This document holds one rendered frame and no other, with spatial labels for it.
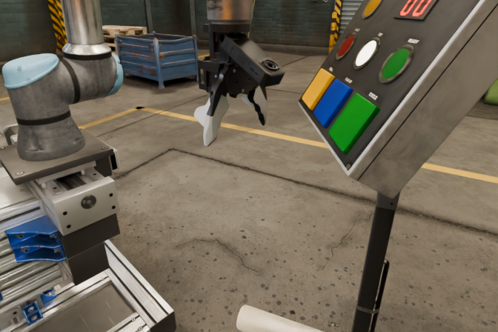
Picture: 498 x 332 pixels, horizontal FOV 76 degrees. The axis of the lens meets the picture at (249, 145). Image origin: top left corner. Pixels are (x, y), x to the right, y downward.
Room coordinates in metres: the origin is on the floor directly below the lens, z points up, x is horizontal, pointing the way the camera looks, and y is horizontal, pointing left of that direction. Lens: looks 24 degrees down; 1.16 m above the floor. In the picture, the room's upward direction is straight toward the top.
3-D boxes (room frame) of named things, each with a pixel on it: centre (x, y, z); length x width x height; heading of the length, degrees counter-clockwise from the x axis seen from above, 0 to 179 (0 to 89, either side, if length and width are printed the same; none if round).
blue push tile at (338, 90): (0.53, -0.15, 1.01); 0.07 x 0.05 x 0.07; 3
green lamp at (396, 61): (0.43, -0.20, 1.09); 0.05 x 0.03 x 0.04; 158
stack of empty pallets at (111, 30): (6.94, 2.82, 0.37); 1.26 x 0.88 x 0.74; 61
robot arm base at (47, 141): (0.76, 0.51, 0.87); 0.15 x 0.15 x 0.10
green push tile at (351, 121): (0.43, -0.15, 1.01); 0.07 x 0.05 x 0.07; 3
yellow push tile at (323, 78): (0.63, -0.14, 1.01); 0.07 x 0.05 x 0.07; 3
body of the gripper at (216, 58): (0.57, 0.04, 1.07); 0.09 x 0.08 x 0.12; 46
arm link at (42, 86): (0.76, 0.51, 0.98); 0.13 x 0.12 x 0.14; 144
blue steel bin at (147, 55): (5.40, 1.51, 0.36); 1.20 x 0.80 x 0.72; 49
